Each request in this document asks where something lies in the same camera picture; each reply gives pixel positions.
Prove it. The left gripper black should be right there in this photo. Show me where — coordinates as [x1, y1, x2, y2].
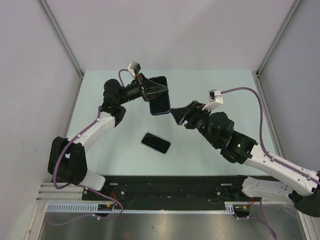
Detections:
[117, 73, 168, 105]

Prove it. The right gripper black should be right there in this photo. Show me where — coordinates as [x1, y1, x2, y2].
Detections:
[169, 101, 219, 148]

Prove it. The right aluminium frame post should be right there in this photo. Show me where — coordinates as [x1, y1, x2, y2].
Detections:
[255, 0, 304, 77]

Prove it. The left aluminium frame post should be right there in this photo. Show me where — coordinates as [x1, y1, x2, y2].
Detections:
[37, 0, 84, 80]

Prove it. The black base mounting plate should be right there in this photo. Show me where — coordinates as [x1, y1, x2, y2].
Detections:
[81, 174, 262, 211]

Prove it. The black phone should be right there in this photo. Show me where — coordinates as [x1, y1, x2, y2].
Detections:
[141, 132, 171, 154]

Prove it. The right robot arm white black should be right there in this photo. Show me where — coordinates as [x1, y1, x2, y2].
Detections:
[170, 101, 320, 218]

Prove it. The aluminium rail front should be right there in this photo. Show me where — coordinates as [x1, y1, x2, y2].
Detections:
[36, 182, 84, 203]

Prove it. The aluminium frame post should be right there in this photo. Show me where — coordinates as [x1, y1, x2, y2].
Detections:
[255, 0, 304, 77]
[37, 0, 84, 80]

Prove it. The white slotted cable duct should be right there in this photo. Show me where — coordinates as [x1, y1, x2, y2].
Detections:
[46, 202, 235, 215]

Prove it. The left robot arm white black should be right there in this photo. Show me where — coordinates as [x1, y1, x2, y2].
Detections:
[47, 73, 170, 200]

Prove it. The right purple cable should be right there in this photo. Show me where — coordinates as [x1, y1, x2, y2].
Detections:
[221, 86, 320, 238]

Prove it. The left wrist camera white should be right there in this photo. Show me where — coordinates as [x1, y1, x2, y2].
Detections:
[127, 61, 141, 78]

